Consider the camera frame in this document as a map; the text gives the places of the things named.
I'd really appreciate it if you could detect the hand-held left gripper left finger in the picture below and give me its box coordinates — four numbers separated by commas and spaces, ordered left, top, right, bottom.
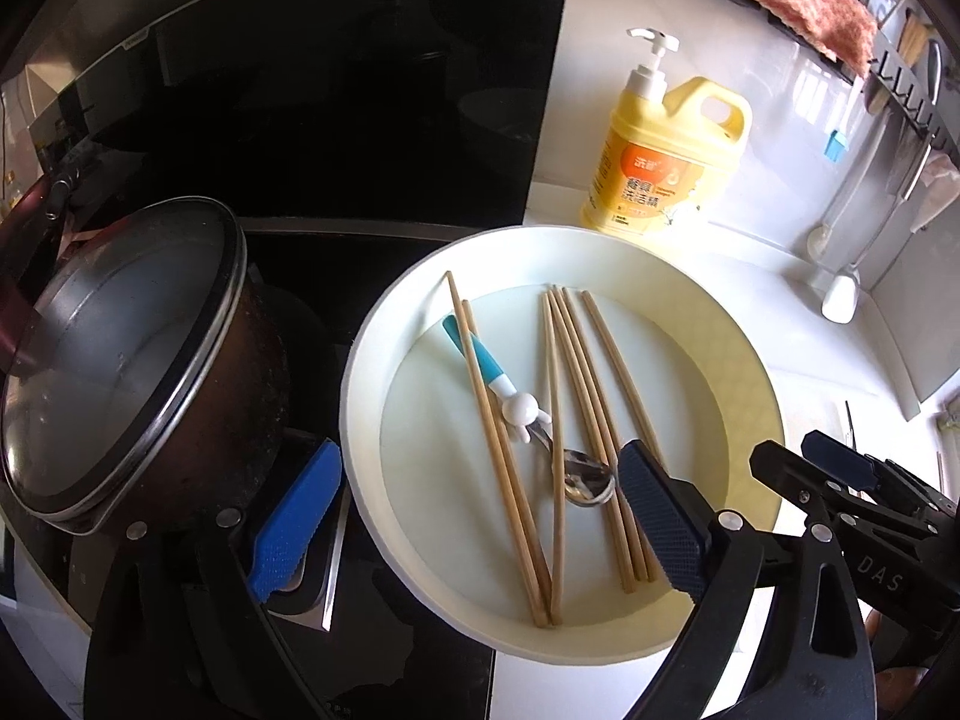
82, 439, 344, 720

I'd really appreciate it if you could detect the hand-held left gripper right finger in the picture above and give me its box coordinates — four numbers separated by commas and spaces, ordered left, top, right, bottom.
616, 439, 878, 720

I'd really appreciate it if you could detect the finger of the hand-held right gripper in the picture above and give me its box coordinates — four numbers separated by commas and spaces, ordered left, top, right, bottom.
801, 430, 938, 511
750, 441, 938, 541

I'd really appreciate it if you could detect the white round plastic basin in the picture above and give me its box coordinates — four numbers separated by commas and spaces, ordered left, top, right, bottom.
339, 225, 787, 667

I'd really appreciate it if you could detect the teal handled metal spoon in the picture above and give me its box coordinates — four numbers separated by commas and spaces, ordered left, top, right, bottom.
442, 315, 617, 507

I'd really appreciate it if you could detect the person's right hand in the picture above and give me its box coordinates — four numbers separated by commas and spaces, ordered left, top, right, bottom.
874, 664, 927, 720

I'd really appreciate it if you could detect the dark cooking pot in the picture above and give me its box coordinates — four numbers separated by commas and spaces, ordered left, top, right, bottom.
0, 172, 295, 537

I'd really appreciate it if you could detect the hanging metal spatula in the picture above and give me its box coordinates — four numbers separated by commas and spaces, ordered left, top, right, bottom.
821, 142, 927, 323

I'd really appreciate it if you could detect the hanging white dish brush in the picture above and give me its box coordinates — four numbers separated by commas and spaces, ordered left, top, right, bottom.
806, 90, 886, 260

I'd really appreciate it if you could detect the glass pot lid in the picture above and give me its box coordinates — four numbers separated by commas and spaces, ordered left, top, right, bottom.
0, 196, 248, 522

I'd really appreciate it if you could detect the hanging white cloth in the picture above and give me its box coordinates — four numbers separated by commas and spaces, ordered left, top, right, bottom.
911, 154, 960, 233

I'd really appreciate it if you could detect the blue silicone basting brush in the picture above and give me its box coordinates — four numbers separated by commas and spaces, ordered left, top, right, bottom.
825, 79, 865, 163

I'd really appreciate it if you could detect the yellow dish soap pump bottle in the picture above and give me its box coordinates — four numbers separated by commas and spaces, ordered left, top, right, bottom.
581, 28, 753, 241

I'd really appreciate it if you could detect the orange pink dish towel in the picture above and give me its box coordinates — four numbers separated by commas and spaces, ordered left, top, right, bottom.
726, 0, 877, 74

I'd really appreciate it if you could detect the black wall utensil rack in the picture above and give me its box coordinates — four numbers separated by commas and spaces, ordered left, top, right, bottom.
679, 0, 960, 158

